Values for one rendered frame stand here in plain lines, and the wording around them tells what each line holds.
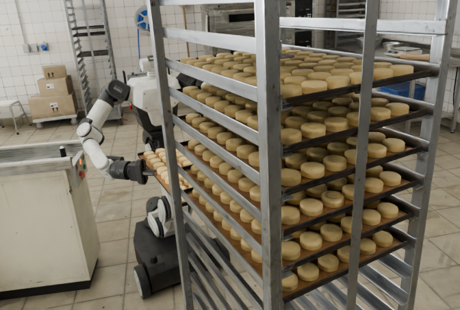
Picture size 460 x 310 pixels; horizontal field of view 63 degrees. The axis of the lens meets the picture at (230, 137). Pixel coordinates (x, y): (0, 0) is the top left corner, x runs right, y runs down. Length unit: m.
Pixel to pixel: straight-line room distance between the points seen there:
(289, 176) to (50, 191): 1.77
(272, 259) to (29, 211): 1.85
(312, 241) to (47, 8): 5.89
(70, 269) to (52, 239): 0.23
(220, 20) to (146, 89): 3.35
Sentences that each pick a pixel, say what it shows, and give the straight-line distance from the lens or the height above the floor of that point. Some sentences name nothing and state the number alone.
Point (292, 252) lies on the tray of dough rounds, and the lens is 0.87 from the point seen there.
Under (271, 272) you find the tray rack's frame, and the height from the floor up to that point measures 1.15.
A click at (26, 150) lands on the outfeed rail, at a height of 0.87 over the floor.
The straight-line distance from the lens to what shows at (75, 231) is 2.45.
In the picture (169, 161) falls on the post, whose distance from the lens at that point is 1.28.
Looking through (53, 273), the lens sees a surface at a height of 0.17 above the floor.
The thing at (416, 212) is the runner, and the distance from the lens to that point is 1.08.
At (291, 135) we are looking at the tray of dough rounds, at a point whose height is 1.42.
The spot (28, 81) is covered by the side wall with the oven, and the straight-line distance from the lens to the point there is 6.64.
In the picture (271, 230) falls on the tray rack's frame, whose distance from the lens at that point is 0.75.
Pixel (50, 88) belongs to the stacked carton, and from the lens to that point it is 6.17.
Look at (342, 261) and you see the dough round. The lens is 1.03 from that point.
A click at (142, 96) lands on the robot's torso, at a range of 2.08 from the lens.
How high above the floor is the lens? 1.67
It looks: 20 degrees down
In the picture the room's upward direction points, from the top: 3 degrees counter-clockwise
